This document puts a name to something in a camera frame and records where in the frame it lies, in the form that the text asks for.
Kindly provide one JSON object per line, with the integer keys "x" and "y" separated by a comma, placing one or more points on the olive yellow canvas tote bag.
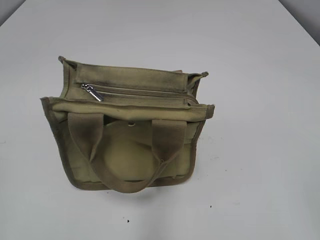
{"x": 144, "y": 134}

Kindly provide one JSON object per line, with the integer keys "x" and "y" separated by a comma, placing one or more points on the silver metal zipper pull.
{"x": 89, "y": 89}

